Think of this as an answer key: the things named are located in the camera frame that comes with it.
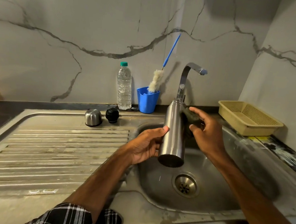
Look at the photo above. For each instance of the stainless steel flask cup lid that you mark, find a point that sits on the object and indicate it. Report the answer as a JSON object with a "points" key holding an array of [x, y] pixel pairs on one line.
{"points": [[93, 117]]}

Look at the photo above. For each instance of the person's right forearm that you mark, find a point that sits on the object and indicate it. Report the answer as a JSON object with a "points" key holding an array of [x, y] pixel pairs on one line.
{"points": [[256, 202]]}

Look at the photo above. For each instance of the blue plastic cup holder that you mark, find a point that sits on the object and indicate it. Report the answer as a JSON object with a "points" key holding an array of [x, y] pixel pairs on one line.
{"points": [[147, 100]]}

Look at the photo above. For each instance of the stainless steel flask bottle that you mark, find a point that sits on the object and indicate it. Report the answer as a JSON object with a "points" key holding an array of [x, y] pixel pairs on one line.
{"points": [[173, 134]]}

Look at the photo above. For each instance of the sink drain strainer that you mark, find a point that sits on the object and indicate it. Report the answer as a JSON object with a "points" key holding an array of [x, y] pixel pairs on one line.
{"points": [[184, 185]]}

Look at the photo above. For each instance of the person's left forearm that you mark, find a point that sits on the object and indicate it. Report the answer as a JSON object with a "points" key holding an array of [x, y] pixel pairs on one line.
{"points": [[104, 182]]}

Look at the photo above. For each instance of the clear plastic water bottle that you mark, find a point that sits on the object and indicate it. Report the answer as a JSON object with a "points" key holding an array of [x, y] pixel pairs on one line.
{"points": [[124, 87]]}

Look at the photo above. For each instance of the chrome kitchen faucet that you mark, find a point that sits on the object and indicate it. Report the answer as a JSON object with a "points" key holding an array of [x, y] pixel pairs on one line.
{"points": [[187, 80]]}

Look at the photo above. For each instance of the person's right thumb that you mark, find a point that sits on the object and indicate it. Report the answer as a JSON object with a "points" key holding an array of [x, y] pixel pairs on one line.
{"points": [[194, 129]]}

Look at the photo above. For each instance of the person's right hand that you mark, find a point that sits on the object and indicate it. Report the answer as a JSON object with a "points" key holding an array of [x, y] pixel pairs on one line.
{"points": [[208, 134]]}

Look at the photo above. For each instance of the dark scrub sponge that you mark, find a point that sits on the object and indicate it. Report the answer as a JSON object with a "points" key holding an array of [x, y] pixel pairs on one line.
{"points": [[191, 117]]}

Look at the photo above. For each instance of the stainless steel sink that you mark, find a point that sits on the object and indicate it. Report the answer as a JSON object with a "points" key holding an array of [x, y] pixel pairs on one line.
{"points": [[81, 156]]}

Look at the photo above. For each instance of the person's left hand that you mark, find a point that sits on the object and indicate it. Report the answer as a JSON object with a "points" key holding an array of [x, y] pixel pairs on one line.
{"points": [[142, 146]]}

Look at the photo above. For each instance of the person's left thumb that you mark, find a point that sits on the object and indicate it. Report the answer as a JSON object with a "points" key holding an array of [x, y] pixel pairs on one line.
{"points": [[157, 132]]}

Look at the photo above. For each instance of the beige plastic basket tray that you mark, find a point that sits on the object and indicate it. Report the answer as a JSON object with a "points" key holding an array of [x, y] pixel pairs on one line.
{"points": [[249, 119]]}

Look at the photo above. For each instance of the plaid shirt sleeve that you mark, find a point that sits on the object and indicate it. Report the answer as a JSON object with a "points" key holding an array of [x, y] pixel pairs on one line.
{"points": [[75, 219]]}

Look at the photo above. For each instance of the black flask stopper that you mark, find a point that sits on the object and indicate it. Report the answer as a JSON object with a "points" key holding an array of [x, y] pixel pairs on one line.
{"points": [[112, 115]]}

